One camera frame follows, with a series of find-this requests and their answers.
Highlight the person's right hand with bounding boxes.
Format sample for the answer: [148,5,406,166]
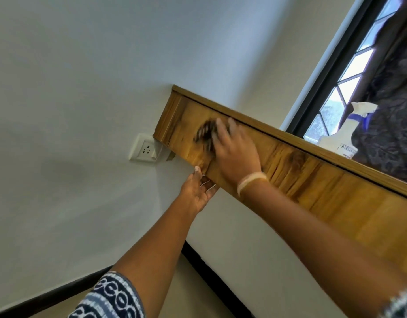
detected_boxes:
[211,117,262,188]

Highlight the person's left hand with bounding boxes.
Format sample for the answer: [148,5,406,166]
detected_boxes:
[178,165,219,216]

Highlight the white spray bottle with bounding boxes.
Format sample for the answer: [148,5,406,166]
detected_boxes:
[317,102,379,160]

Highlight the navy patterned sleeve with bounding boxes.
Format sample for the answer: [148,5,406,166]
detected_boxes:
[68,270,146,318]
[379,288,407,318]

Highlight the brown leaf-patterned curtain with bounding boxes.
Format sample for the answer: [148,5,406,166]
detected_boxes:
[350,0,407,186]

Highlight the person's right forearm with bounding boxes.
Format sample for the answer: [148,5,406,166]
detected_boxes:
[240,180,407,318]

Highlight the white wall socket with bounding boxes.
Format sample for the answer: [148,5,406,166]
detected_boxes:
[129,133,163,164]

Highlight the striped brown cloth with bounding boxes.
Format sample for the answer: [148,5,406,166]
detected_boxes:
[193,118,221,153]

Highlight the navy patterned left sleeve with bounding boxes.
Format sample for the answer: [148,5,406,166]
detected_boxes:
[68,270,146,318]

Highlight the navy patterned right sleeve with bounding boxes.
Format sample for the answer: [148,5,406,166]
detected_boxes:
[379,288,407,318]

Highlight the wooden wall shelf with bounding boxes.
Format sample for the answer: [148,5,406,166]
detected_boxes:
[153,91,407,279]

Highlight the gold bangles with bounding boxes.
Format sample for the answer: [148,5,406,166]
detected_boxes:
[236,172,269,197]

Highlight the black window frame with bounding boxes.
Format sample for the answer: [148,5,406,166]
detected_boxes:
[286,0,406,143]

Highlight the person's left forearm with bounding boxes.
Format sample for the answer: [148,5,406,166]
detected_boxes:
[112,201,199,318]

